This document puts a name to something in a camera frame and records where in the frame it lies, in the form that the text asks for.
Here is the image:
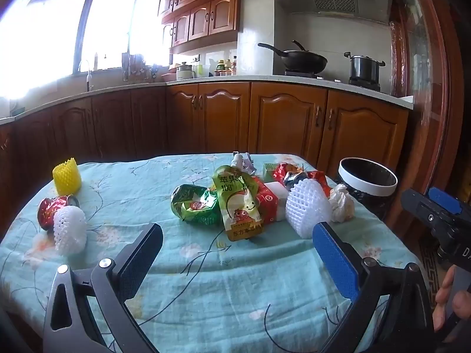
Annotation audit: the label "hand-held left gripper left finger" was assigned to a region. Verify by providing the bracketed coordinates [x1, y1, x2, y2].
[42, 223, 164, 353]

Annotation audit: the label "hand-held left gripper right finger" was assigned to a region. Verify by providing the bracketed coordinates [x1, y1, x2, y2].
[312, 222, 435, 353]

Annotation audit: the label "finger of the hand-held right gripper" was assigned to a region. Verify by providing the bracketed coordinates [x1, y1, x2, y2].
[400, 189, 461, 233]
[428, 187, 463, 215]

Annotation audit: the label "black bin with white rim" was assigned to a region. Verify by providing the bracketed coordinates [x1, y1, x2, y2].
[338, 157, 399, 222]

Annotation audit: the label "green juice pouch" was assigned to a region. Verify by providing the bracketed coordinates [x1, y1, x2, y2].
[212, 165, 266, 242]

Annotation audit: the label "person's right hand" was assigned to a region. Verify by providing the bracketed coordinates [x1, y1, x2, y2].
[433, 267, 471, 332]

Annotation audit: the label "crumpled white tissue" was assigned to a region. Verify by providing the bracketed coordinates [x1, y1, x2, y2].
[329, 184, 356, 223]

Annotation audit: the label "white foam fruit net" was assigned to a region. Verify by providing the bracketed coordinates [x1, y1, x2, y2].
[53, 206, 88, 255]
[286, 177, 332, 239]

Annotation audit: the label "blue floral tablecloth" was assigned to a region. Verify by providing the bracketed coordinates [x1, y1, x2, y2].
[0, 153, 432, 353]

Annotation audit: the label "green snack wrapper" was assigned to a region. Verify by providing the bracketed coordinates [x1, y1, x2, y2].
[171, 184, 222, 226]

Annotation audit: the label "small red snack packet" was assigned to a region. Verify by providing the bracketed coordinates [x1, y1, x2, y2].
[307, 171, 332, 196]

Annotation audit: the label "red and white carton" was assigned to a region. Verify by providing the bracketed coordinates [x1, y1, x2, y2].
[254, 176, 290, 226]

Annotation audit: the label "crushed red can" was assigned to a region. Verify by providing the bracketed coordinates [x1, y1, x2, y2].
[37, 196, 80, 232]

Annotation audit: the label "green drink carton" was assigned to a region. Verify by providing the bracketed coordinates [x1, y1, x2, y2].
[263, 163, 280, 183]

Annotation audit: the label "yellow foam fruit net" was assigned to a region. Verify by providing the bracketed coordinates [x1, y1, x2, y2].
[52, 157, 82, 196]

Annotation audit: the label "wooden glass door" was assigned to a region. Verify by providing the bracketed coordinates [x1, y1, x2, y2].
[389, 0, 462, 230]

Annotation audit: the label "crumpled silver wrapper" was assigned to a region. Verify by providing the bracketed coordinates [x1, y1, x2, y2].
[231, 151, 257, 174]

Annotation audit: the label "steel cooking pot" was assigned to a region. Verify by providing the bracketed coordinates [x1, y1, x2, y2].
[344, 51, 386, 86]

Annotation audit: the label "gas stove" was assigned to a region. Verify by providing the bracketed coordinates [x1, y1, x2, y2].
[283, 68, 382, 92]

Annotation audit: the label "wooden lower cabinets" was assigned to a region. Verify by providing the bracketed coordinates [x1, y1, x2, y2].
[0, 81, 413, 182]

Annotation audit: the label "wooden cabinets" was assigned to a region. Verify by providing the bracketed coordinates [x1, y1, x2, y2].
[155, 0, 258, 56]
[0, 81, 413, 182]

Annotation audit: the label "black wok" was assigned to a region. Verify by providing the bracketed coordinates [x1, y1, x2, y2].
[258, 40, 328, 74]

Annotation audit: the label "sink faucet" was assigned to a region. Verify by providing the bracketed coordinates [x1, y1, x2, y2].
[78, 59, 93, 92]

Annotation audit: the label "white electric cooker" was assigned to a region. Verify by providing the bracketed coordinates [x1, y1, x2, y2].
[176, 62, 197, 81]

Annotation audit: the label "utensil holder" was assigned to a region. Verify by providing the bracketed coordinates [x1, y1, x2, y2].
[123, 53, 162, 82]

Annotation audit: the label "white countertop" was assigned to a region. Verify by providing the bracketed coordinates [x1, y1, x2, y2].
[0, 74, 414, 126]

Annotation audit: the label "kitchen window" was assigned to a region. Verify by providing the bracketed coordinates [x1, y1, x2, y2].
[0, 0, 173, 100]

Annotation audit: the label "wooden upper cabinets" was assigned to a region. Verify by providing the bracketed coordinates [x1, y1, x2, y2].
[155, 0, 258, 56]

